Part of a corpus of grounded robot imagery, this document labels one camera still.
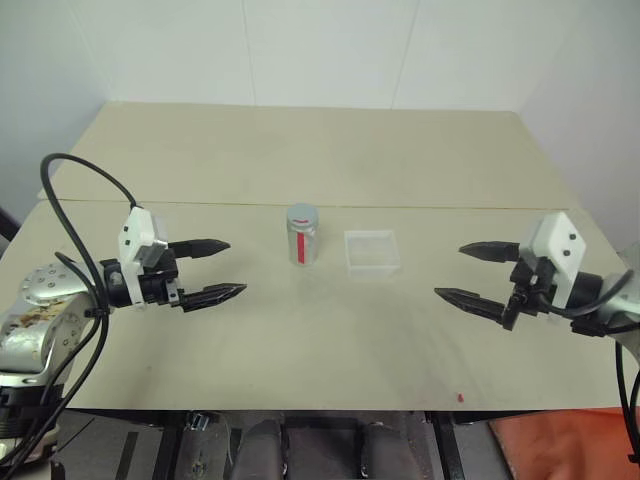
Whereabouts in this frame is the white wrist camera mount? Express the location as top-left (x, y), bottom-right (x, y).
top-left (115, 204), bottom-right (172, 311)
top-left (519, 210), bottom-right (594, 312)

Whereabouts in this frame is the black slanted object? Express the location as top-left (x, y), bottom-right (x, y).
top-left (0, 202), bottom-right (24, 262)

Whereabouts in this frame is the black table frame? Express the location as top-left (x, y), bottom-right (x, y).
top-left (49, 408), bottom-right (501, 480)

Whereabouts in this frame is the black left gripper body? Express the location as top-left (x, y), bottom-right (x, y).
top-left (139, 249), bottom-right (186, 309)

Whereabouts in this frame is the clear square plastic container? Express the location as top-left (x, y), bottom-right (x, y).
top-left (343, 228), bottom-right (402, 283)

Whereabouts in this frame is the orange sheet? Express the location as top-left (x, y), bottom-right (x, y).
top-left (487, 406), bottom-right (640, 480)

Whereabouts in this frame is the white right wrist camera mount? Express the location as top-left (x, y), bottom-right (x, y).
top-left (519, 210), bottom-right (594, 312)

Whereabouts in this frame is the clear jar with red label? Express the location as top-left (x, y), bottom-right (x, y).
top-left (286, 222), bottom-right (320, 268)

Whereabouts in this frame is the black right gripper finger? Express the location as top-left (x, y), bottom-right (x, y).
top-left (458, 240), bottom-right (522, 265)
top-left (433, 287), bottom-right (517, 333)

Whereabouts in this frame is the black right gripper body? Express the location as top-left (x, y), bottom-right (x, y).
top-left (508, 258), bottom-right (556, 317)

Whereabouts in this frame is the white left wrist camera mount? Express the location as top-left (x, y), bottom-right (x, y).
top-left (115, 204), bottom-right (172, 311)

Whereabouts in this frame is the dark rounded shape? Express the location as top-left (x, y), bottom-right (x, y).
top-left (238, 418), bottom-right (285, 480)

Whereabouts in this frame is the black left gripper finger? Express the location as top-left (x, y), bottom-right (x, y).
top-left (167, 238), bottom-right (233, 262)
top-left (179, 283), bottom-right (249, 315)

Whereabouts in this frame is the grey jar lid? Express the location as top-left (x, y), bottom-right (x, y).
top-left (286, 202), bottom-right (321, 234)

